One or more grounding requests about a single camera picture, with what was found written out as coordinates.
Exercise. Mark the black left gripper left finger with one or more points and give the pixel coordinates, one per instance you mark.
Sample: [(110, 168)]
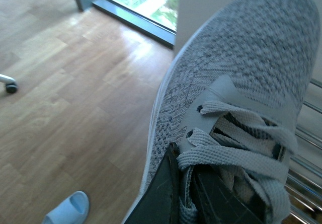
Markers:
[(160, 203)]

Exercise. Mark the white office chair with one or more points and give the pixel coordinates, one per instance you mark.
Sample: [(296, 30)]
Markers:
[(10, 84)]

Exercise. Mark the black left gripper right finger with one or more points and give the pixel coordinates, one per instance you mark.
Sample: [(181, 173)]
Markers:
[(216, 204)]

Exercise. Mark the grey knit sneaker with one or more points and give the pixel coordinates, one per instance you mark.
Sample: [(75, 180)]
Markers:
[(230, 102)]

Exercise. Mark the black metal shoe rack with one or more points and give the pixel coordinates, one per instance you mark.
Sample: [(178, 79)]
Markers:
[(304, 178)]

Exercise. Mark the light blue slipper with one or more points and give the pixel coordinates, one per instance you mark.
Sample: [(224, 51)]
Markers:
[(74, 209)]

